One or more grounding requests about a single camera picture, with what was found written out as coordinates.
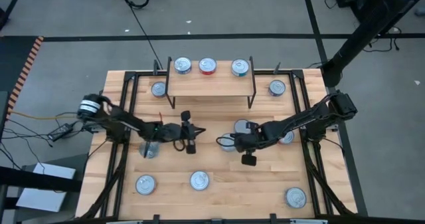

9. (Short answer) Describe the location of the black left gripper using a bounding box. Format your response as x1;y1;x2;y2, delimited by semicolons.
179;110;207;155

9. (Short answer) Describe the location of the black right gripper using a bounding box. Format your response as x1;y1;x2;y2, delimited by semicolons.
228;121;266;167

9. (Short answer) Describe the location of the blue label seafood can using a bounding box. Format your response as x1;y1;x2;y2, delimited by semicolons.
189;170;211;191
268;79;287;97
173;56;193;75
233;118;253;135

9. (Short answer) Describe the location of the red label seafood can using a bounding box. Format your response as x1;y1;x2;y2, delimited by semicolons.
138;140;160;160
278;130;296;145
198;56;218;76
151;81;167;99

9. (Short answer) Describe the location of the wooden shelf with black legs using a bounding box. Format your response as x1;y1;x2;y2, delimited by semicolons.
165;56;257;110

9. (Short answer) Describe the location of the round seafood can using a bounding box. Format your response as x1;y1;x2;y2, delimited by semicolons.
135;174;157;196

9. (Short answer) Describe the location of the black power adapter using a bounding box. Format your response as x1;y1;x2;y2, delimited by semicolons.
47;123;74;142

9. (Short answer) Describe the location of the black tower with round display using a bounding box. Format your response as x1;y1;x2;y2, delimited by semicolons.
320;0;425;88

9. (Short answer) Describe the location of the white flat board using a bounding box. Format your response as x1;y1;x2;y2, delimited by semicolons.
15;163;76;213

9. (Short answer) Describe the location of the black floor beam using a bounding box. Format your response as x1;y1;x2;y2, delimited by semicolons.
0;166;83;193

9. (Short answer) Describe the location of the black mat with striped edge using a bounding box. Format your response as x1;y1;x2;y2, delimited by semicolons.
0;35;44;118

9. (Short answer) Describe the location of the black looped gripper cable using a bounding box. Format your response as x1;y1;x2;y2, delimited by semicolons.
215;136;235;149

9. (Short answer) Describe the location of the black floor cable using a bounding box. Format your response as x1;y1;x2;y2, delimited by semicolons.
122;0;164;70

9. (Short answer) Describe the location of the yellow floor cable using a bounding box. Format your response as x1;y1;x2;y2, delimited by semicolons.
9;110;80;121

